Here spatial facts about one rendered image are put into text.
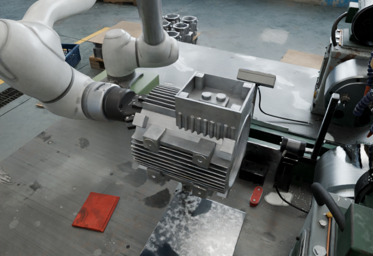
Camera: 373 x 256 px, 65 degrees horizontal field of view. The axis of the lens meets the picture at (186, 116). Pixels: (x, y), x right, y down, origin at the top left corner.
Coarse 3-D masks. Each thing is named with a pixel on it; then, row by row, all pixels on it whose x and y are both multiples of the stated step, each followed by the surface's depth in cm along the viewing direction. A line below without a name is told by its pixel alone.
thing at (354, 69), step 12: (360, 60) 125; (336, 72) 126; (348, 72) 119; (360, 72) 116; (336, 84) 119; (348, 84) 117; (360, 84) 115; (372, 84) 114; (324, 96) 125; (348, 96) 119; (360, 96) 118; (324, 108) 128; (336, 108) 125; (348, 108) 123; (336, 120) 128; (348, 120) 125; (360, 120) 123; (372, 120) 121
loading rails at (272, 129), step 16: (256, 128) 127; (272, 128) 126; (288, 128) 124; (256, 144) 116; (272, 144) 118; (336, 144) 118; (256, 160) 121; (272, 160) 118; (304, 160) 112; (304, 176) 116
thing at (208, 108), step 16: (192, 80) 56; (208, 80) 58; (224, 80) 56; (176, 96) 51; (192, 96) 56; (208, 96) 53; (224, 96) 53; (240, 96) 56; (176, 112) 53; (192, 112) 52; (208, 112) 50; (224, 112) 49; (240, 112) 47; (192, 128) 53; (208, 128) 52; (224, 128) 50; (240, 128) 52
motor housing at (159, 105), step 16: (160, 96) 58; (144, 112) 58; (160, 112) 57; (144, 128) 57; (176, 128) 55; (176, 144) 53; (192, 144) 53; (240, 144) 66; (144, 160) 59; (160, 160) 57; (176, 160) 54; (192, 160) 53; (224, 160) 52; (240, 160) 66; (176, 176) 58; (192, 176) 55; (208, 176) 53; (224, 176) 51; (224, 192) 55
